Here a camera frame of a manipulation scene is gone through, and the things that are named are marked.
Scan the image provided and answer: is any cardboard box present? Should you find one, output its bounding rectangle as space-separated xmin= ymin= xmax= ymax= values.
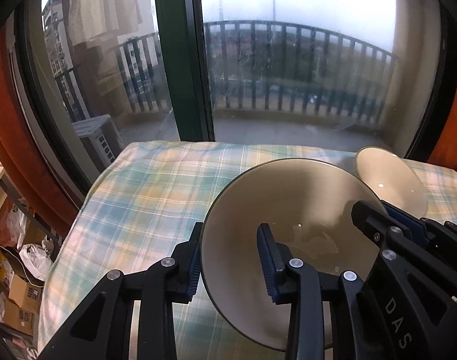
xmin=2 ymin=275 xmax=43 ymax=336

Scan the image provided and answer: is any outdoor air conditioner unit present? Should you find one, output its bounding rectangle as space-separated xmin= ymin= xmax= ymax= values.
xmin=72 ymin=115 xmax=125 ymax=172

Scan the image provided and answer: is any balcony metal railing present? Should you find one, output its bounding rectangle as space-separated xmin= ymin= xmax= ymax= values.
xmin=204 ymin=19 xmax=398 ymax=127

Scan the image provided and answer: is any green floral ceramic bowl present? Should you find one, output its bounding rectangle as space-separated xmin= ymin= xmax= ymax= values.
xmin=201 ymin=158 xmax=384 ymax=350

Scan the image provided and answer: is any dark green window frame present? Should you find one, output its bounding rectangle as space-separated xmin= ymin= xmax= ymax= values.
xmin=155 ymin=0 xmax=215 ymax=141

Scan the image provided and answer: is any plaid pastel tablecloth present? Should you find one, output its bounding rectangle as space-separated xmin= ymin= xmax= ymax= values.
xmin=37 ymin=141 xmax=457 ymax=359

